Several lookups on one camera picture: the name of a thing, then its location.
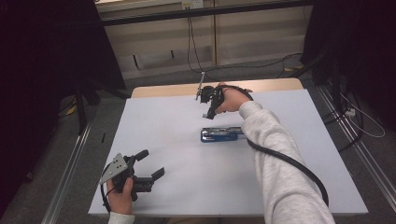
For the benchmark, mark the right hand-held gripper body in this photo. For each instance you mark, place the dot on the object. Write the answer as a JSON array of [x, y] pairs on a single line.
[[209, 93]]

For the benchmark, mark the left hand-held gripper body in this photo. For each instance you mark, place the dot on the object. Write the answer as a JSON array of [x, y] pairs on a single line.
[[120, 170]]

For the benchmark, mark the blue and silver stapler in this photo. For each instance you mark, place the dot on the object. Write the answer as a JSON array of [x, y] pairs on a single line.
[[219, 134]]

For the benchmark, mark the person's right hand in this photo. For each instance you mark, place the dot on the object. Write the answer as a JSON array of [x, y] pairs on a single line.
[[232, 99]]

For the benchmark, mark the person's left hand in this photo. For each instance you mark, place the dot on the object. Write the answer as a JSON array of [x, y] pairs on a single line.
[[120, 199]]

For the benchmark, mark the black metal stand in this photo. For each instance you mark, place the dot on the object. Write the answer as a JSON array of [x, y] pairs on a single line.
[[82, 105]]

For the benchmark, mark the black horizontal bar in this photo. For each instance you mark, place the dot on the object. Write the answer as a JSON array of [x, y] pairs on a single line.
[[202, 12]]

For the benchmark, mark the black curtain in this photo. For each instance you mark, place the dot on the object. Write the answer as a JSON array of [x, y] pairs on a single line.
[[46, 77], [355, 46]]

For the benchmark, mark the white power adapter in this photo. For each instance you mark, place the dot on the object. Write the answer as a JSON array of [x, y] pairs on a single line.
[[350, 112]]

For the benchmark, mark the aluminium floor rail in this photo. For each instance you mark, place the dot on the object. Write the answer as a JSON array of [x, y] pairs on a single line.
[[361, 152], [63, 180]]

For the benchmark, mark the white wall socket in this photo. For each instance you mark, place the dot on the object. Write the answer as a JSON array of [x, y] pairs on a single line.
[[192, 4]]

